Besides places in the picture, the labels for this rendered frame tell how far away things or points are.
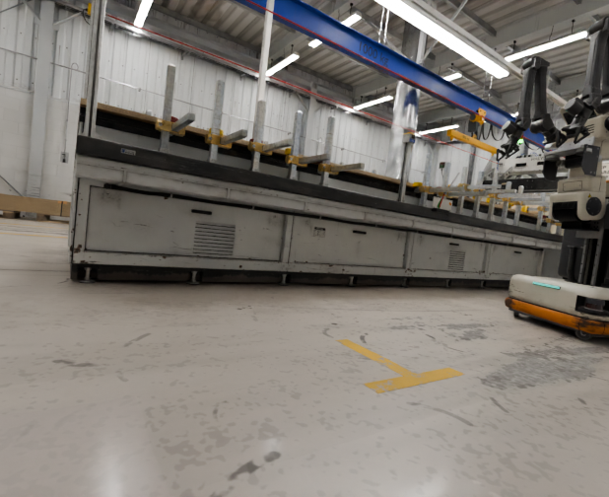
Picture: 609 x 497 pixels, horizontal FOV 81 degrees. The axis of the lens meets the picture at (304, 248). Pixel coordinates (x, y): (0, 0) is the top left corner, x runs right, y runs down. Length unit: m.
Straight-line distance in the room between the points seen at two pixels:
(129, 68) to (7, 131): 2.71
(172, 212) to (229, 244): 0.39
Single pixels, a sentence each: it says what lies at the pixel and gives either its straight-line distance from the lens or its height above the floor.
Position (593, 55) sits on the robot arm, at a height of 1.44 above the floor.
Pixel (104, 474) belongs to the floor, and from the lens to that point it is 0.72.
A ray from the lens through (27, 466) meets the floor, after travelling 0.76.
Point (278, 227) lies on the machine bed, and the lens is 2.47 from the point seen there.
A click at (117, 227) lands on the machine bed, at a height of 0.30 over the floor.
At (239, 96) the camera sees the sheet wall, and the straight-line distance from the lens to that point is 10.27.
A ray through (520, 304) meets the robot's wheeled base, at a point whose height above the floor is 0.10.
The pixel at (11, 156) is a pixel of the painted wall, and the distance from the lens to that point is 9.14.
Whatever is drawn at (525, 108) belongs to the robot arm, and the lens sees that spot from 2.74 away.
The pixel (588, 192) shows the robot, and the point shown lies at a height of 0.80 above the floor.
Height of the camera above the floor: 0.41
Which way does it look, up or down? 3 degrees down
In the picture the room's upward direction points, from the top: 7 degrees clockwise
